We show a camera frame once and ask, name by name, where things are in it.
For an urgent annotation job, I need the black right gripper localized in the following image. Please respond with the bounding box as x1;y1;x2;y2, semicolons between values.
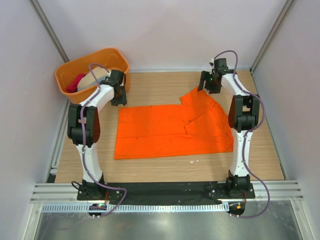
197;70;221;94

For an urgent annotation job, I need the orange t shirt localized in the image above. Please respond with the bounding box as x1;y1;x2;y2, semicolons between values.
114;88;234;160

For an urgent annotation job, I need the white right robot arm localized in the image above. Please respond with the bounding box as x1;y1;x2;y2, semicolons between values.
197;57;260;198

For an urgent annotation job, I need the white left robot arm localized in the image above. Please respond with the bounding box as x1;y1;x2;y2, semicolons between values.
67;70;127;200

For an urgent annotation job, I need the blue grey folded shirt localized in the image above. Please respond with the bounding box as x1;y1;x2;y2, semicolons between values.
96;75;109;85

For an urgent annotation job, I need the orange plastic bin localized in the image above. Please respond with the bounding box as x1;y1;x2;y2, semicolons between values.
55;47;131;104

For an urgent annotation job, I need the beige folded shirt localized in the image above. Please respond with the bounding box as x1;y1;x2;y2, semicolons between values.
78;66;112;88

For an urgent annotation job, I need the red crumpled shirt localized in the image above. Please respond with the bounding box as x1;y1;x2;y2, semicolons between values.
66;73;88;94

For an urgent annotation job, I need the aluminium frame rail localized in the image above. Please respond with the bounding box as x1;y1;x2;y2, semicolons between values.
30;180;304;206

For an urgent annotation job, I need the white slotted cable duct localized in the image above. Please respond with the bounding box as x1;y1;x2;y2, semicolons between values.
41;202;229;214

